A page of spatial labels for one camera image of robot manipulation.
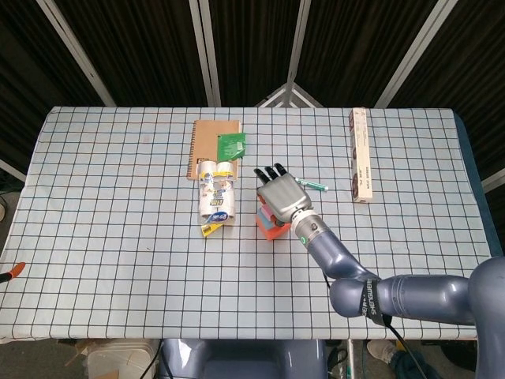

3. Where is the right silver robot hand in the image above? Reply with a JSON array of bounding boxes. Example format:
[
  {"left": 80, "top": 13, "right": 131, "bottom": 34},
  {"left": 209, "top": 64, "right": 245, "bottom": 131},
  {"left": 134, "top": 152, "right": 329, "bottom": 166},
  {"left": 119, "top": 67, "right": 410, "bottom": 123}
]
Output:
[{"left": 253, "top": 161, "right": 315, "bottom": 228}]

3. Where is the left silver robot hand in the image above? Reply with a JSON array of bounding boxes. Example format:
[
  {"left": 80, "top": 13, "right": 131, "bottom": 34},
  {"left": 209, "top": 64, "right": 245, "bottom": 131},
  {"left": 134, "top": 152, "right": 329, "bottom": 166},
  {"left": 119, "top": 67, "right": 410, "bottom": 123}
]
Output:
[{"left": 0, "top": 261, "right": 27, "bottom": 283}]

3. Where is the green marker pen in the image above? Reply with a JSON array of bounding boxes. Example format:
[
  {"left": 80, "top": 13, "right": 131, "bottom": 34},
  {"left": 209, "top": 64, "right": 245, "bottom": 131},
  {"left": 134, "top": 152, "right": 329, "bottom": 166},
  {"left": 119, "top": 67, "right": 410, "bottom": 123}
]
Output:
[{"left": 294, "top": 177, "right": 330, "bottom": 193}]

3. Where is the orange foam cube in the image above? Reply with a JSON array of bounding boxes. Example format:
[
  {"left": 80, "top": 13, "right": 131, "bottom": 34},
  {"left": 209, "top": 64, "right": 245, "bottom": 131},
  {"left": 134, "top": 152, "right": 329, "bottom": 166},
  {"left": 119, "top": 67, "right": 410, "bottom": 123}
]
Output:
[{"left": 256, "top": 220, "right": 290, "bottom": 242}]

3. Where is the tissue roll pack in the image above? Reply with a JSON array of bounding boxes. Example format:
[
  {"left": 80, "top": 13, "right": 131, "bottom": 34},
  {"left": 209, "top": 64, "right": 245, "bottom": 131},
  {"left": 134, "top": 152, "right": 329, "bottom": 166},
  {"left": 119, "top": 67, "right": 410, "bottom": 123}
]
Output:
[{"left": 196, "top": 159, "right": 238, "bottom": 238}]

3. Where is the green foil sachet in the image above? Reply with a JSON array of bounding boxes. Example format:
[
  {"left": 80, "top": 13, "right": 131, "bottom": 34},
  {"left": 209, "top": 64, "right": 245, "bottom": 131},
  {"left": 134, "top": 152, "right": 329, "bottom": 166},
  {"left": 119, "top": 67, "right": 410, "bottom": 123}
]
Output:
[{"left": 216, "top": 132, "right": 247, "bottom": 163}]

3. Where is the long cardboard wrap box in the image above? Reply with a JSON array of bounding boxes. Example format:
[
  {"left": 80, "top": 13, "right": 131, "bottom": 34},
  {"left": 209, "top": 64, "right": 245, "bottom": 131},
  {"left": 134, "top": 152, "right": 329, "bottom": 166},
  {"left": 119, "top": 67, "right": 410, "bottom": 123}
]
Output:
[{"left": 348, "top": 107, "right": 374, "bottom": 205}]

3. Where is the brown spiral notebook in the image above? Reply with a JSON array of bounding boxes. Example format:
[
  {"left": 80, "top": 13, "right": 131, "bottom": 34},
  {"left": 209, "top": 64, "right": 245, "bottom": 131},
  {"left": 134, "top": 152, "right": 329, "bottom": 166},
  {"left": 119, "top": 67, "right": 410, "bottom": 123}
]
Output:
[{"left": 185, "top": 119, "right": 242, "bottom": 182}]

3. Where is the white triangular metal stand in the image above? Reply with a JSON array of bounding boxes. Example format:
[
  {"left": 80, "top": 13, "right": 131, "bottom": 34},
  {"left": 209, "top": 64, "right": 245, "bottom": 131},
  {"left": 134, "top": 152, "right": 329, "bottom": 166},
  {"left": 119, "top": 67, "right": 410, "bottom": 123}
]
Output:
[{"left": 255, "top": 82, "right": 324, "bottom": 108}]

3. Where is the checkered tablecloth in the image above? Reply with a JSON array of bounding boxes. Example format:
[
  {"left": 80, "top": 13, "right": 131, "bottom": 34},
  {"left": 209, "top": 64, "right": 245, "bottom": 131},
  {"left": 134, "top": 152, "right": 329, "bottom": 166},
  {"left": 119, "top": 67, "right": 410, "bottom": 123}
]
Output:
[{"left": 0, "top": 106, "right": 499, "bottom": 341}]

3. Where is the white plastic bin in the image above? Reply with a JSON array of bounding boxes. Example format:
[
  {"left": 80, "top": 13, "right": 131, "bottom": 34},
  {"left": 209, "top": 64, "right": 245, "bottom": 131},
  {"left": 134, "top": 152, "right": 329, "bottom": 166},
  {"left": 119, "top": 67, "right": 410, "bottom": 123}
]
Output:
[{"left": 87, "top": 339, "right": 159, "bottom": 379}]

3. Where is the blue-grey robot torso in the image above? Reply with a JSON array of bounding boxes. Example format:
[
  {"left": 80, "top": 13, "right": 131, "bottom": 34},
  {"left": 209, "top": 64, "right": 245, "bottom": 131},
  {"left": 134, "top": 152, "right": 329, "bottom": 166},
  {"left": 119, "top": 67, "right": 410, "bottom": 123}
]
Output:
[{"left": 157, "top": 338, "right": 328, "bottom": 379}]

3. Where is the black printed arm strap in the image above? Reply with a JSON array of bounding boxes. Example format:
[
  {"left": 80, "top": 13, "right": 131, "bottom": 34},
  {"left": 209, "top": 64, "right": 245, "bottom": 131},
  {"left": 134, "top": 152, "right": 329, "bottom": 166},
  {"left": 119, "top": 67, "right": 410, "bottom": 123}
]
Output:
[{"left": 357, "top": 278, "right": 394, "bottom": 327}]

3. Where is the white screen frame post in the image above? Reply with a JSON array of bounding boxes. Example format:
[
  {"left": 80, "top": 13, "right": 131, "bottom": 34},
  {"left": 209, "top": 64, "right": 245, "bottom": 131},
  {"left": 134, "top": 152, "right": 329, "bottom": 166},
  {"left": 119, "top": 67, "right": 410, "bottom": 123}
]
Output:
[
  {"left": 284, "top": 0, "right": 312, "bottom": 86},
  {"left": 37, "top": 0, "right": 118, "bottom": 107},
  {"left": 374, "top": 0, "right": 458, "bottom": 108},
  {"left": 188, "top": 0, "right": 222, "bottom": 107}
]

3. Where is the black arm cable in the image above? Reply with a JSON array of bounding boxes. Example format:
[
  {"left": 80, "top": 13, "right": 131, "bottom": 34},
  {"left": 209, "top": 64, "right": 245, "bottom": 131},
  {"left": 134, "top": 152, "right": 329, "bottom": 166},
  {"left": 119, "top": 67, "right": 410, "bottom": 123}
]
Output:
[{"left": 323, "top": 272, "right": 421, "bottom": 379}]

